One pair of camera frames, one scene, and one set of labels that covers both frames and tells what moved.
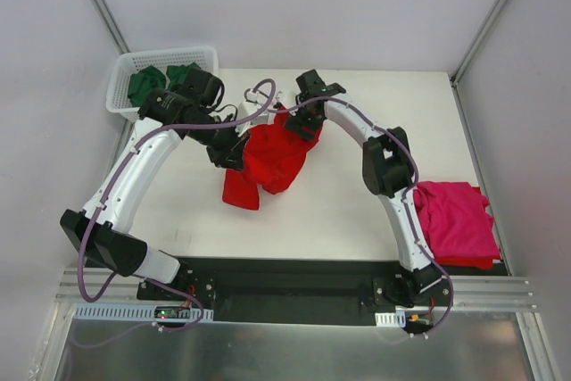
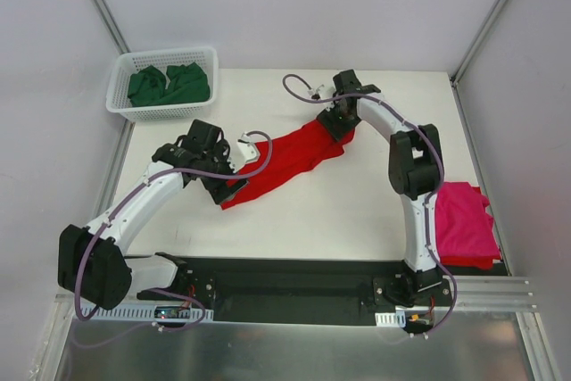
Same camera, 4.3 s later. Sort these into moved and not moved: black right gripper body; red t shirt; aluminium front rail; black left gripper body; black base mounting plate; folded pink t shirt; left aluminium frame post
Moved: black left gripper body; black right gripper body; red t shirt
Not moved: aluminium front rail; black base mounting plate; left aluminium frame post; folded pink t shirt
